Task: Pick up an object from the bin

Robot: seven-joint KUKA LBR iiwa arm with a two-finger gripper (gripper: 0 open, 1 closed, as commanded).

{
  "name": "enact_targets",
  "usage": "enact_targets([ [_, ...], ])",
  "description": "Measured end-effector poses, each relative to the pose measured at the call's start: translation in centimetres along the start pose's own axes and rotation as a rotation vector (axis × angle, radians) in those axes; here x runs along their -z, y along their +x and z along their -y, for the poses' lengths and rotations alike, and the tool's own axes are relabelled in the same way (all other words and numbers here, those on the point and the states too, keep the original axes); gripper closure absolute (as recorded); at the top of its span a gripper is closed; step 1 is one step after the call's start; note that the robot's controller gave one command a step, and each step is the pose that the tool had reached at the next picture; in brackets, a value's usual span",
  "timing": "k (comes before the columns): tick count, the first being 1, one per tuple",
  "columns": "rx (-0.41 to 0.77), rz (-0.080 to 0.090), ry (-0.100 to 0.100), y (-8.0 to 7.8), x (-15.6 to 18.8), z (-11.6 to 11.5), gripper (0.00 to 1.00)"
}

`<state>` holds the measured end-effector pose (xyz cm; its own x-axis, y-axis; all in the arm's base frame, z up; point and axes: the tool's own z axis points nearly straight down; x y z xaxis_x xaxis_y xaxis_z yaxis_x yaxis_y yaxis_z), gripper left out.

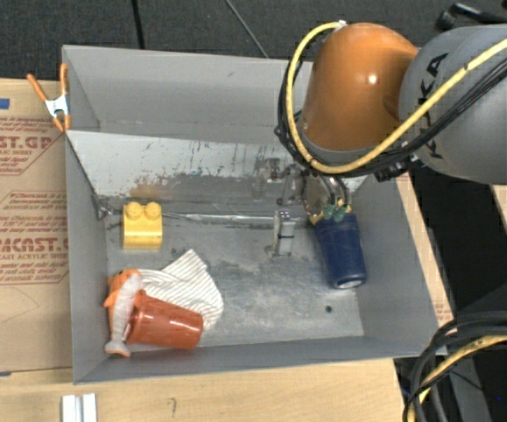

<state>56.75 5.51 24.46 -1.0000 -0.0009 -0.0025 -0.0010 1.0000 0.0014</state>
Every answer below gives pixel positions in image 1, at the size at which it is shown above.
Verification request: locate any pale grey metal gripper finger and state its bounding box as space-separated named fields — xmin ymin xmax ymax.
xmin=272 ymin=209 xmax=298 ymax=258

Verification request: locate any grey metal bin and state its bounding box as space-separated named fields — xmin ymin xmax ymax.
xmin=61 ymin=45 xmax=450 ymax=385

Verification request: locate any dark blue cup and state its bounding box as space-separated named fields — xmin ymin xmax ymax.
xmin=314 ymin=211 xmax=368 ymax=290

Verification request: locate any white striped cloth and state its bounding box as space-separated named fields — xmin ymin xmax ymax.
xmin=137 ymin=248 xmax=225 ymax=331

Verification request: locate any yellow toy brick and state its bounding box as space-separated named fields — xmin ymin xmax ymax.
xmin=122 ymin=200 xmax=164 ymax=251

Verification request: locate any orange plastic cup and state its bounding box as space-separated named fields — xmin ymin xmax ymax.
xmin=124 ymin=289 xmax=205 ymax=351

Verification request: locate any orange and white toy fish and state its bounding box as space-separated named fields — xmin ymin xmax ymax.
xmin=102 ymin=268 xmax=144 ymax=359

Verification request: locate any brown cardboard board red print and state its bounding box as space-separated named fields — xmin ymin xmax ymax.
xmin=0 ymin=76 xmax=75 ymax=380

